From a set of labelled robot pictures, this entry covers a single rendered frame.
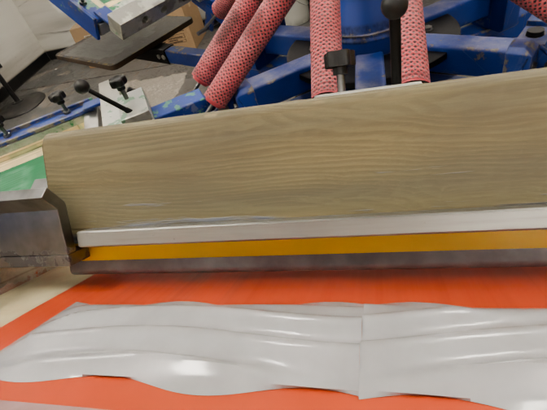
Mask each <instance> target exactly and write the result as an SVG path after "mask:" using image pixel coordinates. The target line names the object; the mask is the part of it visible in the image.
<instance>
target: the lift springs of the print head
mask: <svg viewBox="0 0 547 410"><path fill-rule="evenodd" d="M295 1H296V0H215V2H214V3H213V4H212V12H213V14H214V16H213V17H212V18H211V19H210V20H209V21H208V23H207V24H206V25H205V26H204V28H203V31H205V30H206V29H207V27H208V26H209V25H210V24H211V23H212V22H213V21H214V20H215V19H216V18H218V19H221V20H224V21H223V22H222V24H221V26H220V28H219V29H218V30H217V32H216V34H215V36H214V37H213V39H212V40H211V42H210V44H209V45H208V48H207V49H206V50H205V51H204V53H203V55H202V57H201V59H200V60H199V62H198V63H197V65H196V67H195V69H194V71H193V72H192V75H193V78H194V79H195V80H196V81H197V84H196V86H195V87H194V88H193V90H195V89H198V88H199V86H200V85H203V86H205V87H208V86H209V87H208V89H207V90H206V92H205V94H204V95H205V96H206V98H205V99H206V100H207V101H208V102H209V103H210V106H209V107H208V109H207V110H206V111H205V112H210V111H211V110H212V108H213V107H216V108H218V109H222V108H225V107H226V106H227V104H228V103H229V101H230V100H231V99H232V97H233V96H234V94H235V92H236V91H237V89H238V88H239V86H240V85H241V84H242V82H243V80H244V78H245V77H246V75H247V74H248V73H249V71H250V70H251V68H252V66H253V65H254V63H255V62H256V61H257V59H258V58H259V56H260V54H261V53H262V51H263V50H264V48H265V47H266V46H267V44H268V42H269V40H270V39H271V37H272V36H273V35H274V33H275V32H276V30H277V29H278V27H279V25H280V24H281V22H282V21H283V20H284V18H285V17H286V15H287V13H288V12H289V10H290V9H291V7H292V6H293V4H294V3H295ZM309 1H310V51H311V98H314V96H316V95H319V94H331V93H337V92H338V88H337V78H336V76H333V69H330V70H326V69H325V65H324V56H323V55H324V54H326V52H328V51H333V50H342V34H341V13H340V0H309ZM510 1H511V2H513V3H514V4H516V5H518V6H519V7H522V8H523V9H524V10H525V11H528V12H529V13H531V14H532V15H534V16H535V17H537V18H538V19H540V20H542V21H544V22H545V23H547V0H510ZM400 19H401V79H402V84H403V83H410V82H415V81H421V82H422V83H423V84H424V83H431V78H430V70H429V62H428V53H427V39H426V30H425V22H424V14H423V5H422V0H409V7H408V10H407V11H406V12H405V14H404V15H403V16H402V17H401V18H400Z"/></svg>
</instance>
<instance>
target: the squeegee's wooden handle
mask: <svg viewBox="0 0 547 410"><path fill-rule="evenodd" d="M42 152H43V158H44V164H45V170H46V180H47V186H48V189H49V190H50V191H52V192H53V193H54V194H56V195H57V196H58V197H59V198H61V199H62V200H63V201H64V202H65V204H66V208H67V211H68V218H69V221H70V225H71V229H72V236H73V239H74V242H75V244H77V243H78V241H77V232H78V231H82V230H85V229H92V228H106V227H121V226H137V225H166V224H181V223H197V222H213V221H228V220H257V219H273V218H287V217H303V216H333V215H348V214H363V213H379V212H408V211H423V210H439V209H454V208H469V207H499V206H514V205H529V204H545V203H547V67H546V68H534V69H528V70H522V71H516V72H504V73H497V74H492V75H485V76H473V77H467V78H461V79H455V80H448V81H437V82H431V83H424V84H418V85H407V86H400V87H394V88H387V89H376V90H370V91H363V92H357V93H350V94H339V95H333V96H326V97H320V98H309V99H302V100H296V101H290V102H278V103H272V104H265V105H259V106H253V107H241V108H235V109H229V110H223V111H211V112H204V113H199V114H192V115H186V116H174V117H168V118H162V119H155V120H144V121H138V122H131V123H125V124H114V125H107V126H101V127H94V128H88V129H77V130H70V131H64V132H57V133H48V134H47V135H46V136H44V139H43V142H42Z"/></svg>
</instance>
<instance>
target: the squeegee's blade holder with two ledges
mask: <svg viewBox="0 0 547 410"><path fill-rule="evenodd" d="M538 229H547V203H545V204H529V205H514V206H499V207H469V208H454V209H439V210H423V211H408V212H379V213H363V214H348V215H333V216H303V217H287V218H273V219H257V220H228V221H213V222H197V223H181V224H166V225H137V226H121V227H106V228H92V229H85V230H82V231H78V232H77V241H78V246H79V247H99V246H140V245H161V244H182V243H204V242H245V241H266V240H287V239H308V238H350V237H370V236H392V235H413V234H434V233H475V232H496V231H518V230H538Z"/></svg>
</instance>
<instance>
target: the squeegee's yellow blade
mask: <svg viewBox="0 0 547 410"><path fill-rule="evenodd" d="M519 248H547V229H538V230H518V231H496V232H475V233H434V234H413V235H392V236H370V237H350V238H308V239H287V240H266V241H245V242H204V243H182V244H161V245H140V246H99V247H89V250H90V257H88V258H86V259H84V260H82V261H87V260H144V259H172V258H202V257H231V256H259V255H316V254H346V253H375V252H404V251H460V250H490V249H519Z"/></svg>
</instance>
